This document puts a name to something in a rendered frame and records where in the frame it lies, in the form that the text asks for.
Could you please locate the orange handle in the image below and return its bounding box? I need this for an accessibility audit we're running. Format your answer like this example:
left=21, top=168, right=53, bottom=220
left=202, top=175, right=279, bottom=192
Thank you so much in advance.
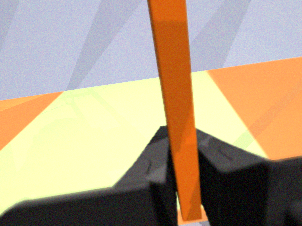
left=147, top=0, right=202, bottom=223

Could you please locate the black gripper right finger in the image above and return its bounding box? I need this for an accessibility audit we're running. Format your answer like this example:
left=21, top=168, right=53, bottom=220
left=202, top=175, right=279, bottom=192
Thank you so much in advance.
left=196, top=128, right=302, bottom=226

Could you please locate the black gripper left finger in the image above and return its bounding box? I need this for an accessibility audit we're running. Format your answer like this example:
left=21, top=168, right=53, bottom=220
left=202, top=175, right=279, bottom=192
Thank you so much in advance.
left=0, top=125, right=179, bottom=226

